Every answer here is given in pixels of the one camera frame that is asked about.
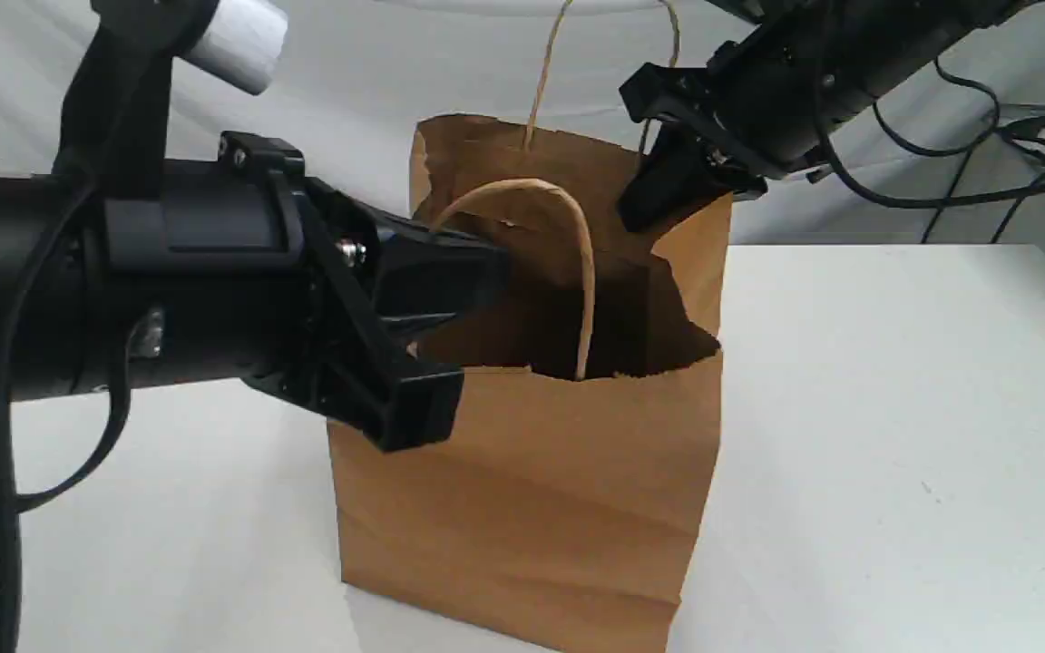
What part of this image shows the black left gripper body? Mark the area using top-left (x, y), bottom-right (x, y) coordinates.
top-left (219, 132), bottom-right (464, 452)

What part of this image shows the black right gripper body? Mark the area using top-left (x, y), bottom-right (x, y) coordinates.
top-left (620, 36), bottom-right (836, 197)

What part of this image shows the brown paper bag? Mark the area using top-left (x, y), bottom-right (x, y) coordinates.
top-left (327, 0), bottom-right (734, 653)

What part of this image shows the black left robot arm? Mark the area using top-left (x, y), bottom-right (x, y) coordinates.
top-left (0, 1), bottom-right (510, 451)

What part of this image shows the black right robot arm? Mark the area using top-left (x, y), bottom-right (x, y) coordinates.
top-left (617, 1), bottom-right (1045, 232)

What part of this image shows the white draped backdrop cloth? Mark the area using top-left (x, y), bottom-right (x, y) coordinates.
top-left (0, 1), bottom-right (1045, 244)

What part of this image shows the white cylinder wrist camera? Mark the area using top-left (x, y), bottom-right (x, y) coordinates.
top-left (182, 0), bottom-right (289, 96)

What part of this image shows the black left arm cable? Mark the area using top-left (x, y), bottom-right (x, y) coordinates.
top-left (0, 181), bottom-right (161, 653)

